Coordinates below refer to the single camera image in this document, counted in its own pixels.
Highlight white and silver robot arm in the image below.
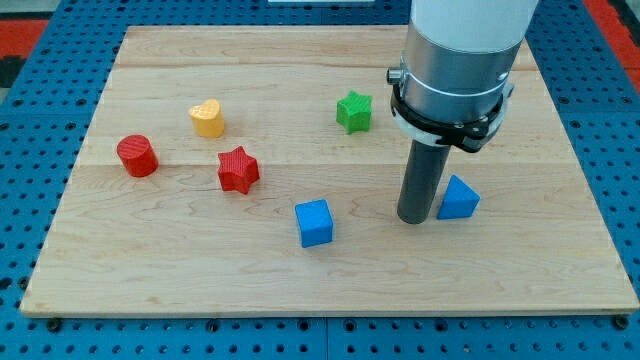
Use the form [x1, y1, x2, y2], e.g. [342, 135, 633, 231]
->
[387, 0, 538, 153]

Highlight blue triangle block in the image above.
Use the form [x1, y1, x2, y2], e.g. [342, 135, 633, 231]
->
[436, 175, 481, 220]

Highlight blue cube block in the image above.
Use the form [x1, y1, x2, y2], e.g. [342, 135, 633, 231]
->
[294, 199, 334, 248]

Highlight green star block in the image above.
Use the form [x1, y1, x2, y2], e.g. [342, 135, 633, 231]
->
[336, 91, 372, 134]

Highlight red star block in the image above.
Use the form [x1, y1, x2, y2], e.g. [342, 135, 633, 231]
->
[217, 146, 260, 195]

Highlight light wooden board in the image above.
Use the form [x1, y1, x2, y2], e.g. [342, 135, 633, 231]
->
[21, 26, 639, 318]

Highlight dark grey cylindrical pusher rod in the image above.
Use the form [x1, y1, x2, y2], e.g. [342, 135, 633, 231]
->
[397, 140, 450, 224]

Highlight yellow heart block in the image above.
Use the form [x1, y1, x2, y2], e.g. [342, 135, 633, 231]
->
[188, 99, 225, 138]

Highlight red cylinder block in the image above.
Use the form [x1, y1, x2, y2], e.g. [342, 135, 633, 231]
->
[116, 134, 159, 177]

